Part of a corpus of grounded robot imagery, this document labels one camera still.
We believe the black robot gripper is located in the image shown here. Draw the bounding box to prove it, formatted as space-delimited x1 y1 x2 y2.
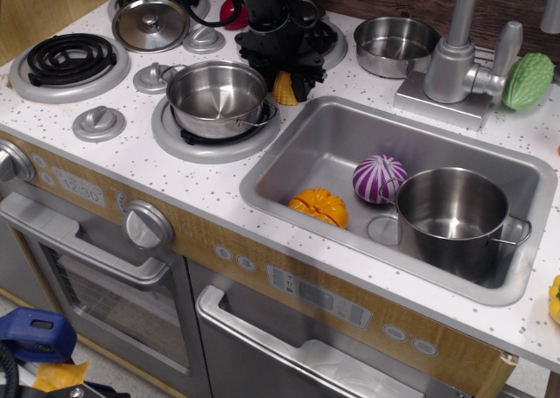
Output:
233 0 326 101

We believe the yellow toy corn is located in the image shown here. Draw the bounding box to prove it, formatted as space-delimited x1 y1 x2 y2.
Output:
272 71 299 106

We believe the steel pan on stove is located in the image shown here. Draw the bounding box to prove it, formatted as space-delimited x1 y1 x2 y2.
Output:
166 60 277 140

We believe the silver stove knob back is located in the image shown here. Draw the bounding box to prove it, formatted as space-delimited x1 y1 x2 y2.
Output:
182 25 226 54

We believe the silver stove knob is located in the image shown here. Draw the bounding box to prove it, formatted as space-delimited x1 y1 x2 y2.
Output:
73 106 126 143
133 62 178 94
182 25 226 54

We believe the shallow steel pan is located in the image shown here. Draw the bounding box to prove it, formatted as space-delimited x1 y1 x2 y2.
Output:
353 17 441 79

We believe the silver stove knob middle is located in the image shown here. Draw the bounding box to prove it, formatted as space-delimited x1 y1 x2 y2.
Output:
133 62 178 94

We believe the silver stove knob front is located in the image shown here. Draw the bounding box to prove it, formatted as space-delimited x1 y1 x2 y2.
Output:
73 106 126 143

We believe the back right black burner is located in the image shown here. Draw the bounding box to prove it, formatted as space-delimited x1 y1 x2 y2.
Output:
234 17 347 75

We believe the front right black burner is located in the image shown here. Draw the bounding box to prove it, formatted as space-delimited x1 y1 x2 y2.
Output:
151 96 281 164

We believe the red toy vegetable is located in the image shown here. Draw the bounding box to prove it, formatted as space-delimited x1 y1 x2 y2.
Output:
220 0 249 31

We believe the orange toy pumpkin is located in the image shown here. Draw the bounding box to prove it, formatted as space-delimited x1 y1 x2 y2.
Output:
288 188 349 229

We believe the purple striped toy ball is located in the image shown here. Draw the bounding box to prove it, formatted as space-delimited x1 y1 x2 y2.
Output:
352 154 408 205

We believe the steel pot lid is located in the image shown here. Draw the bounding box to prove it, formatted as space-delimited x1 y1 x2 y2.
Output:
112 0 190 53

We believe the silver toy faucet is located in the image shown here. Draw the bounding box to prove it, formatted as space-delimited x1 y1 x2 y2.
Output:
394 0 523 131

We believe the silver oven knob right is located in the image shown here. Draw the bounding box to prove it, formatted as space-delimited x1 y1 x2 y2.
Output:
122 200 174 248

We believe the silver oven knob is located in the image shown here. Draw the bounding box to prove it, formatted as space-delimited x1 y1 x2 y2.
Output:
1 139 36 183
122 200 174 248

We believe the front left black burner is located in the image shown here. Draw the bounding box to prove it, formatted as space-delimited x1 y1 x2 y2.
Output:
9 33 130 104

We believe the tall steel pot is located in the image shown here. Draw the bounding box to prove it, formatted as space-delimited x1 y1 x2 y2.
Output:
378 167 532 282

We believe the green toy bitter gourd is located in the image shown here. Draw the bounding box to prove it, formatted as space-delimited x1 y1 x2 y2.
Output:
501 52 554 111

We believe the silver oven knob left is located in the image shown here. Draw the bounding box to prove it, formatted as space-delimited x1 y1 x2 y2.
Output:
1 139 36 183

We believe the oven door with window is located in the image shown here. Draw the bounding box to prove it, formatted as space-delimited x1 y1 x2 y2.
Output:
1 192 211 397

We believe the yellow toy pepper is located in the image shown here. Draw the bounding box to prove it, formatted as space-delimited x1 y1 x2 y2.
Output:
549 275 560 325

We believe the blue clamp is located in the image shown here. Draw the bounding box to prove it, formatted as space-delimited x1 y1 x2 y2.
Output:
1 307 77 363

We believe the yellow tape piece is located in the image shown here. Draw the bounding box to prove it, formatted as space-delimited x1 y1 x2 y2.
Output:
32 361 89 392

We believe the dishwasher door with handle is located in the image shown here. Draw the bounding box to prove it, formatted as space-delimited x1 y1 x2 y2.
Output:
188 262 465 397

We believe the black cable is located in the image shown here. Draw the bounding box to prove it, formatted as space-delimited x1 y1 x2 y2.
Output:
0 337 23 398

